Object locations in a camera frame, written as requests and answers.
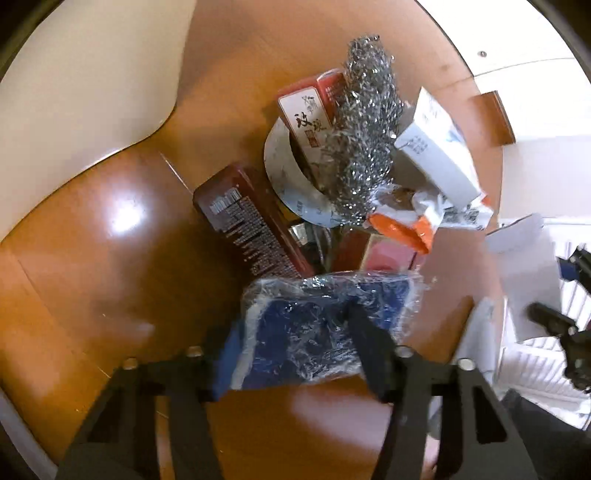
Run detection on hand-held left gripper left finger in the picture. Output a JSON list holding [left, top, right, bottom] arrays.
[[56, 321, 246, 480]]

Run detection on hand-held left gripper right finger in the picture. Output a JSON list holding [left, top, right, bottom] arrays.
[[346, 305, 539, 480]]

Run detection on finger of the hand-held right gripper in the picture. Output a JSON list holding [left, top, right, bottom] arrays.
[[527, 302, 579, 337], [556, 247, 591, 283]]

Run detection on blue sponge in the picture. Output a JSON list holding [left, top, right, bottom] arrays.
[[230, 270, 424, 391]]

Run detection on white tape roll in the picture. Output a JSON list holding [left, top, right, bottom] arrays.
[[263, 117, 343, 228]]

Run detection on white radiator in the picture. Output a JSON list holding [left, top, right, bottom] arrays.
[[496, 219, 591, 409]]

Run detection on white paper sheet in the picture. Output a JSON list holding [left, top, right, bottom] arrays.
[[484, 213, 563, 343]]

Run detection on small red box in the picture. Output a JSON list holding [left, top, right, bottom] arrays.
[[329, 228, 428, 274]]

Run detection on orange and white crumpled packet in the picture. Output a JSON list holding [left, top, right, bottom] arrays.
[[364, 188, 495, 256]]

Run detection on dark red box with barcode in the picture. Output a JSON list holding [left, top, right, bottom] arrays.
[[192, 164, 315, 281]]

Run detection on white carton box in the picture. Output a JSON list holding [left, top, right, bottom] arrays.
[[393, 86, 482, 209]]

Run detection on steel wool scourer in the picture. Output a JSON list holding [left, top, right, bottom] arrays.
[[320, 34, 410, 228]]

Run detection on red and white carton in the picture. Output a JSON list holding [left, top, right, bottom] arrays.
[[277, 69, 350, 166]]

